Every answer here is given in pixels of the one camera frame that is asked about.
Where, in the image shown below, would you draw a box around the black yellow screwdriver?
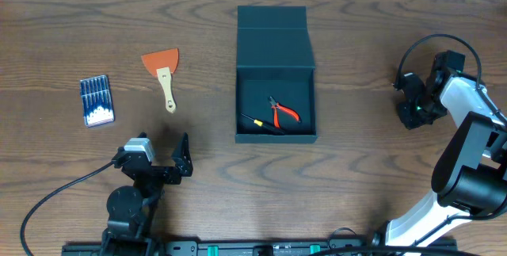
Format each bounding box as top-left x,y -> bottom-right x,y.
241,113 -> 285,136

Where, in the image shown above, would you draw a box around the red handled pliers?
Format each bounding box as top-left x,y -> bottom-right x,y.
268,96 -> 303,130

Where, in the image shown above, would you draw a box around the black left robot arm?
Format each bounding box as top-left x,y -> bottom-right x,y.
99,132 -> 193,256

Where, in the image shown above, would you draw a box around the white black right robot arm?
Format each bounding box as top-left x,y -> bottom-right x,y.
374,51 -> 506,247

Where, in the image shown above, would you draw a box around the blue precision screwdriver set case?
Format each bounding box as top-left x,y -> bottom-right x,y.
80,75 -> 115,128

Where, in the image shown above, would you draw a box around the dark green open box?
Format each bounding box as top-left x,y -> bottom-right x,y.
234,6 -> 318,143

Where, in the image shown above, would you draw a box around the orange scraper wooden handle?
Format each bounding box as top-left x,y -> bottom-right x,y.
141,48 -> 179,113

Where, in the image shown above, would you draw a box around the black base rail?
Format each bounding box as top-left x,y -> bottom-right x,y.
61,238 -> 459,256

